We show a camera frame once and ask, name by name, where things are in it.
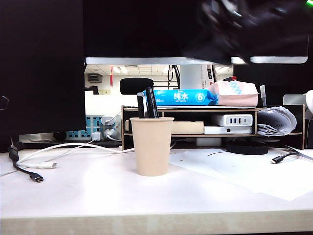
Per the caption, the small white box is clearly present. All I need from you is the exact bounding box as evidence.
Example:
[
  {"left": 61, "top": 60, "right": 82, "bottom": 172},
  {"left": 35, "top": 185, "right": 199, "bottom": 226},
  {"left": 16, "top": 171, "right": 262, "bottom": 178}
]
[{"left": 195, "top": 137, "right": 223, "bottom": 147}]

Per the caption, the pink tissue pack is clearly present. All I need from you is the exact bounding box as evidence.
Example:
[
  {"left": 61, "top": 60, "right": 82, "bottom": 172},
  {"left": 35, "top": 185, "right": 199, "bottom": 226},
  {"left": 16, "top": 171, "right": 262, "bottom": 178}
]
[{"left": 207, "top": 80, "right": 259, "bottom": 106}]

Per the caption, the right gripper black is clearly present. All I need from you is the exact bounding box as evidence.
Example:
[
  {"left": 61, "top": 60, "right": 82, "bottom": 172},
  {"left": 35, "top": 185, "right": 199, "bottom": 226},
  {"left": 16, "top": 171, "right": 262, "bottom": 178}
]
[{"left": 182, "top": 0, "right": 269, "bottom": 65}]

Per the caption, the white USB-C cable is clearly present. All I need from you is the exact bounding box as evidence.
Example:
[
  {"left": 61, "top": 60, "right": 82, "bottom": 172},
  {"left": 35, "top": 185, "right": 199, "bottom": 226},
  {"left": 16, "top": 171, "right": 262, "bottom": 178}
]
[{"left": 17, "top": 142, "right": 135, "bottom": 170}]

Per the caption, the black permanent marker white print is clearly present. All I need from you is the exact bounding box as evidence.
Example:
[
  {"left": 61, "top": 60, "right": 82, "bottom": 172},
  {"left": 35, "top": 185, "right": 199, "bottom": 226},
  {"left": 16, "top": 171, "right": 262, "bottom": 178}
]
[{"left": 145, "top": 86, "right": 160, "bottom": 119}]

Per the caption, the blue wet wipes pack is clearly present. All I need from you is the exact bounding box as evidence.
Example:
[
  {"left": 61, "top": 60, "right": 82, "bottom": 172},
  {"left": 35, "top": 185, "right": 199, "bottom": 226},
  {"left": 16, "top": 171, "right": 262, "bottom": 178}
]
[{"left": 142, "top": 89, "right": 219, "bottom": 107}]

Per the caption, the black USB-C cable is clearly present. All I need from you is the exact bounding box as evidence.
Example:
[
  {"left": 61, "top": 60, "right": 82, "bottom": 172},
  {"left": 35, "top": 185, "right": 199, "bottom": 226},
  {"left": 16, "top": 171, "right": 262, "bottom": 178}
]
[{"left": 8, "top": 137, "right": 45, "bottom": 184}]

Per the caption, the dark black monitor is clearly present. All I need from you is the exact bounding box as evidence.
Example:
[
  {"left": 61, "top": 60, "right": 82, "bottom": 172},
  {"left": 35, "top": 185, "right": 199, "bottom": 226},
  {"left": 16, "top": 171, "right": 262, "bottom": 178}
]
[{"left": 0, "top": 0, "right": 88, "bottom": 153}]

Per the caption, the beige paper cup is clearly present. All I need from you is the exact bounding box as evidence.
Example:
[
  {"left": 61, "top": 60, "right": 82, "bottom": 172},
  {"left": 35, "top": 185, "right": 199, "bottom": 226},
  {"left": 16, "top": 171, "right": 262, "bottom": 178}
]
[{"left": 129, "top": 117, "right": 175, "bottom": 177}]

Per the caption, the rolled paper stack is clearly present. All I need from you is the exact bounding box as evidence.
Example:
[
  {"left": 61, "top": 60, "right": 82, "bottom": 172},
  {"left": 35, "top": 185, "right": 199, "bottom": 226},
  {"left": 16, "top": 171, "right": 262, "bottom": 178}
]
[{"left": 256, "top": 106, "right": 298, "bottom": 137}]

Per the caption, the white round power plug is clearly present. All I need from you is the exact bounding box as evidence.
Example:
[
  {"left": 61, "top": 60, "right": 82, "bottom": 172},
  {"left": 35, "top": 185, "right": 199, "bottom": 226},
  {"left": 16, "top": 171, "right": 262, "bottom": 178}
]
[{"left": 103, "top": 128, "right": 116, "bottom": 141}]

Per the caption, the white multiport USB charger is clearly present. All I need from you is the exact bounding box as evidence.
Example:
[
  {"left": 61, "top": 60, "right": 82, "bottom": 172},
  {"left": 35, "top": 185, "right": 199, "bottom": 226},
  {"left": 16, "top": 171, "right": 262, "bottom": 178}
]
[{"left": 211, "top": 114, "right": 253, "bottom": 128}]

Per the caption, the white flat box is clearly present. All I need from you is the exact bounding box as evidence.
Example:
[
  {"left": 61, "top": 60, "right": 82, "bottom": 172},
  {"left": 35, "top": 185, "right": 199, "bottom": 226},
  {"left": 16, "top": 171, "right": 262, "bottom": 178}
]
[{"left": 203, "top": 126, "right": 253, "bottom": 135}]

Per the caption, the wooden desk organizer shelf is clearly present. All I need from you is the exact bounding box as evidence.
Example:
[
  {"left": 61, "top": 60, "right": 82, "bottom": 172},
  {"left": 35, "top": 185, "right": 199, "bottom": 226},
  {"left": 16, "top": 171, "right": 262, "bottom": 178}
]
[{"left": 121, "top": 104, "right": 306, "bottom": 151}]

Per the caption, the large silver-bezel monitor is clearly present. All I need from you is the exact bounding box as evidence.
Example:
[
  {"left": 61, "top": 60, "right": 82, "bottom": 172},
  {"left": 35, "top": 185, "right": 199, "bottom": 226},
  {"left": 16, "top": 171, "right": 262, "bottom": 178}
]
[{"left": 83, "top": 0, "right": 309, "bottom": 66}]

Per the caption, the black round disc base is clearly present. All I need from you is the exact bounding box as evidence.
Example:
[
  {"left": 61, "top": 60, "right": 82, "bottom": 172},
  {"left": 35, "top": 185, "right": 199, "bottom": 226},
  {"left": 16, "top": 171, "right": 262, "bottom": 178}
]
[{"left": 225, "top": 139, "right": 269, "bottom": 156}]

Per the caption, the beige cardboard box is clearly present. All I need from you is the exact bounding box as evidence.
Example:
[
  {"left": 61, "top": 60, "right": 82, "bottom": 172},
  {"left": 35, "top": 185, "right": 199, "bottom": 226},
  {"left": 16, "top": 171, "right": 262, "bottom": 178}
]
[{"left": 172, "top": 121, "right": 205, "bottom": 135}]

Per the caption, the white angled plug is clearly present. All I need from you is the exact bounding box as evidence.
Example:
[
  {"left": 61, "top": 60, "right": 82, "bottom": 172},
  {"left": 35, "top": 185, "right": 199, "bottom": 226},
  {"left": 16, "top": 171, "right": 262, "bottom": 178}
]
[{"left": 101, "top": 116, "right": 117, "bottom": 126}]

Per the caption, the thin black charging cable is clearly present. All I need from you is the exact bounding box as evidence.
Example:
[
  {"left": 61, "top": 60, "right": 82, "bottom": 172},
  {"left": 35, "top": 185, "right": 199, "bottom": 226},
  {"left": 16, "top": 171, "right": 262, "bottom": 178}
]
[{"left": 270, "top": 151, "right": 300, "bottom": 165}]

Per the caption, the black chair headrest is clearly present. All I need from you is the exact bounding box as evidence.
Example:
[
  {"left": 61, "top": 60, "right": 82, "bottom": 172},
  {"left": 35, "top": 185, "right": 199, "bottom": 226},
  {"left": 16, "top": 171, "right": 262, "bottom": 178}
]
[{"left": 119, "top": 77, "right": 155, "bottom": 95}]

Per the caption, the white round object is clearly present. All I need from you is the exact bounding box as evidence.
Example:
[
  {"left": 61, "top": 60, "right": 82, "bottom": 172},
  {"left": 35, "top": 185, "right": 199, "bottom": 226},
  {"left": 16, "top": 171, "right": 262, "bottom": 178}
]
[{"left": 305, "top": 90, "right": 313, "bottom": 123}]

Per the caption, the grey-edged paper sheet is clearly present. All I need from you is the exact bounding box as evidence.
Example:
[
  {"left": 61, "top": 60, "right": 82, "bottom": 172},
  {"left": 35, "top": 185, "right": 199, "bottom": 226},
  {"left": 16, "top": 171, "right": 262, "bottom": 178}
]
[{"left": 285, "top": 144, "right": 313, "bottom": 161}]

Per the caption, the black marker grey end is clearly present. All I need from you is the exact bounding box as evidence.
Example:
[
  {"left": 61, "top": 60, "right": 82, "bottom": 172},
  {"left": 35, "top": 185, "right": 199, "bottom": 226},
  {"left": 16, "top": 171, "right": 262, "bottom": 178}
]
[{"left": 136, "top": 92, "right": 147, "bottom": 119}]

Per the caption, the blue and white power strip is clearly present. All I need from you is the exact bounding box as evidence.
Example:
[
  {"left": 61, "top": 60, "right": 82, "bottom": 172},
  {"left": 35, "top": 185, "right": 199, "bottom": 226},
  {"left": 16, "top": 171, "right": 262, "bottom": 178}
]
[{"left": 66, "top": 115, "right": 123, "bottom": 141}]

